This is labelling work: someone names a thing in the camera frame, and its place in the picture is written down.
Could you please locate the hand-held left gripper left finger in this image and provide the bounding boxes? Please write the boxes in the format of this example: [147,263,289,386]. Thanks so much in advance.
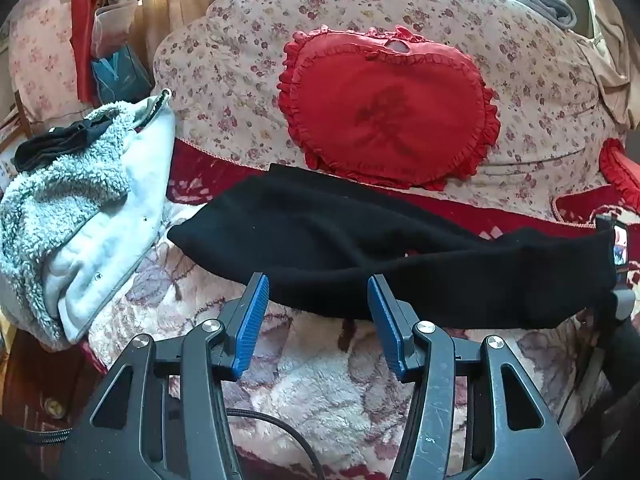
[57,272,271,480]

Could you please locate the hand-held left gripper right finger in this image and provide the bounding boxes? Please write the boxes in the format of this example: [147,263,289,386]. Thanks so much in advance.
[366,274,581,480]

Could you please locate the black pants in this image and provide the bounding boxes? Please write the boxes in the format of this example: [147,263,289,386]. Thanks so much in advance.
[167,162,618,331]

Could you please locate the red and white plush blanket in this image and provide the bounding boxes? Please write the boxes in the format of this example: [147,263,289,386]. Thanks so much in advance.
[85,140,640,480]

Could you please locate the red frilled pillow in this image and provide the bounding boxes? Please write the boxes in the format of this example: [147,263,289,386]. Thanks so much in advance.
[599,137,640,206]

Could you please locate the beige cloth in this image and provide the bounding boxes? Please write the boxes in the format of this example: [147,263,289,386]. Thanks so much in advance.
[570,0,640,131]

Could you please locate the large red heart pillow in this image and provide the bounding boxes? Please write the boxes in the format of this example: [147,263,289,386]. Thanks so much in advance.
[277,25,501,192]

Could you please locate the grey fleece jacket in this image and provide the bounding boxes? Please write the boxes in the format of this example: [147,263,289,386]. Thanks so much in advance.
[0,89,177,352]

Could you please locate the floral folded quilt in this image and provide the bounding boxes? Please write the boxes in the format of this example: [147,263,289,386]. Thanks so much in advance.
[150,0,626,226]

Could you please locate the grey folded cloth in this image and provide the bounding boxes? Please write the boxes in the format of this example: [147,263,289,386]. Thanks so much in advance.
[490,0,578,31]

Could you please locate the small black cloth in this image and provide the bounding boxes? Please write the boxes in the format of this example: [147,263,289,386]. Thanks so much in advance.
[12,112,118,173]

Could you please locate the teal bag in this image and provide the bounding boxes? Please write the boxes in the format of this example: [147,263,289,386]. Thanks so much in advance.
[90,42,153,106]

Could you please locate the peach cloth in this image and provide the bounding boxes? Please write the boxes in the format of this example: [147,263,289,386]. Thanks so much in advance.
[107,0,241,66]

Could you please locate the red hanging cloth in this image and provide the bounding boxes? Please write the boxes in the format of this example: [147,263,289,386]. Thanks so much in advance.
[70,0,108,103]

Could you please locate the pink floral cushion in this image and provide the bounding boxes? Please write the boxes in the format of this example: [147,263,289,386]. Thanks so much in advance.
[7,0,81,126]

